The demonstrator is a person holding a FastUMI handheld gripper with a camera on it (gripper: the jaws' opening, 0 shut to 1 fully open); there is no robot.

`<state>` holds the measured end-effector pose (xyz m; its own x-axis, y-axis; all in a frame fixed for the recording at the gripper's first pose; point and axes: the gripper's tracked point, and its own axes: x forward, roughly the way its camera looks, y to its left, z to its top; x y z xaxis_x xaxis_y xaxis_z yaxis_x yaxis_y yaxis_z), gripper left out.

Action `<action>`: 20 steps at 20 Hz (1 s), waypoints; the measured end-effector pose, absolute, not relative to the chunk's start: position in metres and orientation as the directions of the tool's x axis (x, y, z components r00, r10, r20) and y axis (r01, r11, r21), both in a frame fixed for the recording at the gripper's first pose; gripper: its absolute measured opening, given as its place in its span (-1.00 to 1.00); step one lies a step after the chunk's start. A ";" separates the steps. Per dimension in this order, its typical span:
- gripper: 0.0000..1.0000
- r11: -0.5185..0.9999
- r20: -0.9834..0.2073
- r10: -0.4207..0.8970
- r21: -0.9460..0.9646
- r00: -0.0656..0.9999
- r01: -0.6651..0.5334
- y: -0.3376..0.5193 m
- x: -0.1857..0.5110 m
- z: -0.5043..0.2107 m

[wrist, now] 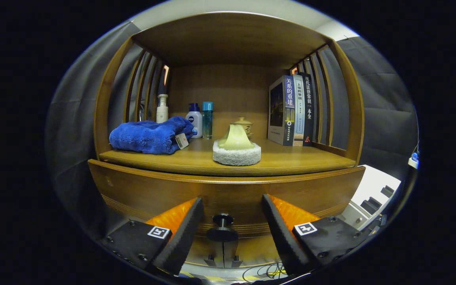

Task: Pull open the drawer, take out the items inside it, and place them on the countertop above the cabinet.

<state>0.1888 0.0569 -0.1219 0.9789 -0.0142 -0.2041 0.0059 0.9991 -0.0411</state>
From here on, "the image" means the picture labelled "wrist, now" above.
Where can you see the black drawer knob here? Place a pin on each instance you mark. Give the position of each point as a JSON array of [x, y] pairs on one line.
[[222, 233]]

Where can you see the white bottle blue cap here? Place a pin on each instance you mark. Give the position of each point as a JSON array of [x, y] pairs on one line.
[[195, 122]]

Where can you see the wooden cabinet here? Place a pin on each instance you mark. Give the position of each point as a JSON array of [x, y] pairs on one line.
[[232, 35]]

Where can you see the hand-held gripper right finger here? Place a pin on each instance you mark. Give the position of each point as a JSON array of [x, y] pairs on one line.
[[283, 237]]

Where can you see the white side shelf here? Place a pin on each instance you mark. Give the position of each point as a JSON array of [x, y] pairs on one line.
[[413, 163]]

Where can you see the white pump bottle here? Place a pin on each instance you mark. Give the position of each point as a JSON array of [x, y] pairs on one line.
[[162, 113]]

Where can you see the wooden countertop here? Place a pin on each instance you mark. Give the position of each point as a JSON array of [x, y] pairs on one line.
[[291, 160]]

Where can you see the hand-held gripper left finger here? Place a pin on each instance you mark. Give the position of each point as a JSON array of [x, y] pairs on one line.
[[180, 237]]

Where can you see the dark blue spine book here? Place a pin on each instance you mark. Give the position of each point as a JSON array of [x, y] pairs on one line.
[[281, 111]]

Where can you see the black spine book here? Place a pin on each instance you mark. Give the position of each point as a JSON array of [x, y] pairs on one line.
[[309, 111]]

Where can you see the beige lidded teacup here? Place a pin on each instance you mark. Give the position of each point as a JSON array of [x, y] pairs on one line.
[[244, 122]]

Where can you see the wooden drawer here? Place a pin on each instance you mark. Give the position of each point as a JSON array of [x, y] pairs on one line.
[[232, 194]]

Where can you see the teal clear bottle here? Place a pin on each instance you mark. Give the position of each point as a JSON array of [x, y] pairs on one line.
[[207, 120]]

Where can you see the blue towel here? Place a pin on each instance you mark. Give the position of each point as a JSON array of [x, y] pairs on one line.
[[145, 136]]

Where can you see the light blue spine book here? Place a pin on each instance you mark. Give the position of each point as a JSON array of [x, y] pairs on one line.
[[298, 111]]

